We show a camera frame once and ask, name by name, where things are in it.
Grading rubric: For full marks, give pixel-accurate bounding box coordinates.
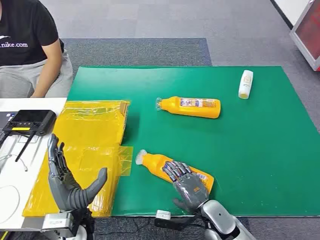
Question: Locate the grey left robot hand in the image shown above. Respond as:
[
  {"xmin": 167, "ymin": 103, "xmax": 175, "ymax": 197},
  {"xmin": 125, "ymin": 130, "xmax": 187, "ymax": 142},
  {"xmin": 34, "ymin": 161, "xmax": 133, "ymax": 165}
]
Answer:
[{"xmin": 47, "ymin": 133, "xmax": 109, "ymax": 213}]

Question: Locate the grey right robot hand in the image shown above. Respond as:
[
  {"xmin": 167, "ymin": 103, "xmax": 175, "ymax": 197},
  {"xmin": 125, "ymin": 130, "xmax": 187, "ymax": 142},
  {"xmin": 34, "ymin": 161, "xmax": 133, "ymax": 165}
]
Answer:
[{"xmin": 162, "ymin": 160, "xmax": 210, "ymax": 214}]

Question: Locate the orange bottle with frosted cap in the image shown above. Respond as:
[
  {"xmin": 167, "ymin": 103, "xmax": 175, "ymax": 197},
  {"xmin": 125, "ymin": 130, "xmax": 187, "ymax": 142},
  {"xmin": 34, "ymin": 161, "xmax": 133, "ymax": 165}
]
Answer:
[{"xmin": 135, "ymin": 149, "xmax": 215, "ymax": 195}]

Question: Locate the orange bottle with clear cap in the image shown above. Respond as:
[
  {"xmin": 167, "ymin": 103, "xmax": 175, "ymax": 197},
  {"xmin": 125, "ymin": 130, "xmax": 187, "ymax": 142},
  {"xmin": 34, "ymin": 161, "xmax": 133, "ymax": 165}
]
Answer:
[{"xmin": 155, "ymin": 96, "xmax": 222, "ymax": 119}]

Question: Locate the small white bottle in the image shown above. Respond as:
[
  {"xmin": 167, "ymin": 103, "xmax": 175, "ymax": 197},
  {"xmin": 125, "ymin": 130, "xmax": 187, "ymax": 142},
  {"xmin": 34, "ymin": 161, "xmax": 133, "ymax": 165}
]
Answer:
[{"xmin": 238, "ymin": 69, "xmax": 254, "ymax": 100}]

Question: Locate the yellow film-wrapped cardboard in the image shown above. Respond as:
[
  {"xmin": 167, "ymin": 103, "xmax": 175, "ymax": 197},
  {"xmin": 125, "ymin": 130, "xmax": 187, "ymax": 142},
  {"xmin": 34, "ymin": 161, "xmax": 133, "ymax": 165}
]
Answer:
[{"xmin": 22, "ymin": 99, "xmax": 134, "ymax": 218}]

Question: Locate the black remote controller with antennas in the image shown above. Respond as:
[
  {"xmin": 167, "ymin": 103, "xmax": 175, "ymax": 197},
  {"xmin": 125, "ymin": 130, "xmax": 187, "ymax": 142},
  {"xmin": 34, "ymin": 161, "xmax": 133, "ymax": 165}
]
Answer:
[{"xmin": 0, "ymin": 109, "xmax": 57, "ymax": 163}]

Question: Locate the green table mat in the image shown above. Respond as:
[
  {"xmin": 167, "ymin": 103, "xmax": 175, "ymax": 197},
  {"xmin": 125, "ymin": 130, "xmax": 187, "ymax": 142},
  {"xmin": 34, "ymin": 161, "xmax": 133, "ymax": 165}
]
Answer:
[{"xmin": 66, "ymin": 65, "xmax": 320, "ymax": 218}]

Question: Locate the dark laptop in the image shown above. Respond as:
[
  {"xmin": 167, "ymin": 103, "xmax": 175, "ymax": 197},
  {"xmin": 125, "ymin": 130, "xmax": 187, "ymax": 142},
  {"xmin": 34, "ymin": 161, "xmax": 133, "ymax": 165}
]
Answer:
[{"xmin": 0, "ymin": 111, "xmax": 18, "ymax": 131}]

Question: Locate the person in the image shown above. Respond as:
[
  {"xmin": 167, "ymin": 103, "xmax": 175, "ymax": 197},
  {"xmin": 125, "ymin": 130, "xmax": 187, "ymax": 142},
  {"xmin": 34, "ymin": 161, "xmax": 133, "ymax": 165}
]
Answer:
[{"xmin": 0, "ymin": 0, "xmax": 74, "ymax": 99}]

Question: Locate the red and white cabinet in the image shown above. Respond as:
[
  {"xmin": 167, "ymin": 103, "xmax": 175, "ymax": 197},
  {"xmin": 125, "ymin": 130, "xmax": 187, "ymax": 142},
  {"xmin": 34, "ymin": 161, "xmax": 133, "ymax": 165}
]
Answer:
[{"xmin": 290, "ymin": 0, "xmax": 320, "ymax": 72}]

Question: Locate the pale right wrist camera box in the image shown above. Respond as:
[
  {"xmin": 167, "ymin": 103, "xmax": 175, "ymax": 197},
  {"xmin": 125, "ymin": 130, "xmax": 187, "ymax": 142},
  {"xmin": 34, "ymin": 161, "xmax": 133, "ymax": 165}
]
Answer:
[{"xmin": 155, "ymin": 209, "xmax": 172, "ymax": 221}]

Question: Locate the thin white cable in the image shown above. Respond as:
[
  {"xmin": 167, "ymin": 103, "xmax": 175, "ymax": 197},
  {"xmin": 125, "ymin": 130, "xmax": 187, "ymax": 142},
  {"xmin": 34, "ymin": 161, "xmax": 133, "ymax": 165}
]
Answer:
[
  {"xmin": 0, "ymin": 184, "xmax": 20, "ymax": 225},
  {"xmin": 0, "ymin": 153, "xmax": 29, "ymax": 172}
]

